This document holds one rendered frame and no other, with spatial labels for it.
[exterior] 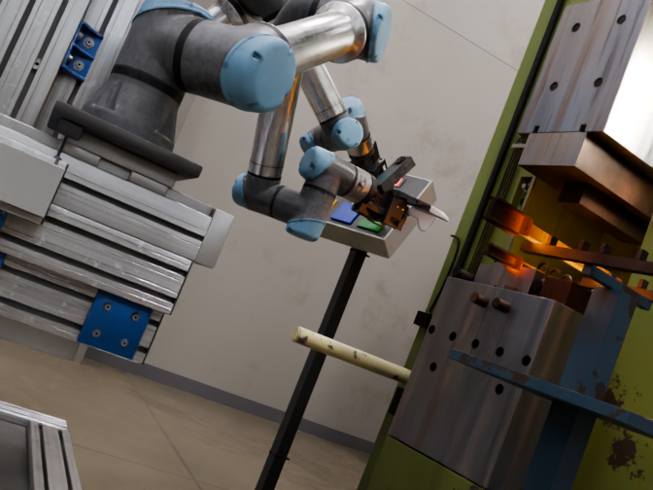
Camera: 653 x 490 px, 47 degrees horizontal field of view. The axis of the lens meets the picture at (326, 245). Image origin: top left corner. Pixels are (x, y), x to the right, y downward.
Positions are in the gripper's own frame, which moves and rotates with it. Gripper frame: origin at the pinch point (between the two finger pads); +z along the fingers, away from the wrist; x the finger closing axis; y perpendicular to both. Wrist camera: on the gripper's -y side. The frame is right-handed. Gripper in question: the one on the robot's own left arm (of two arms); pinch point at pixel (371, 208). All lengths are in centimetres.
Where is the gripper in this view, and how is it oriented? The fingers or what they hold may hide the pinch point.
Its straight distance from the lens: 220.7
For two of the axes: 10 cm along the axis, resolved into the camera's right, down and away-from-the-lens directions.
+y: 5.7, -6.6, 5.0
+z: 2.4, 7.1, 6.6
